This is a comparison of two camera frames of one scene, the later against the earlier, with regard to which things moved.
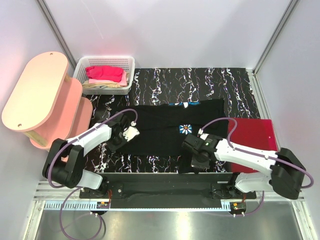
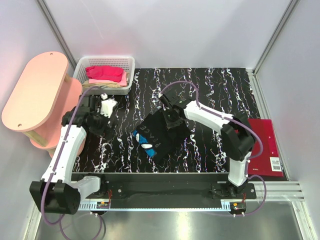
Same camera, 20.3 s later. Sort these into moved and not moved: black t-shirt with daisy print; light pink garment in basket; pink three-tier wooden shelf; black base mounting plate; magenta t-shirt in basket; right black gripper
Moved: black t-shirt with daisy print; right black gripper
Not moved: black base mounting plate; magenta t-shirt in basket; pink three-tier wooden shelf; light pink garment in basket
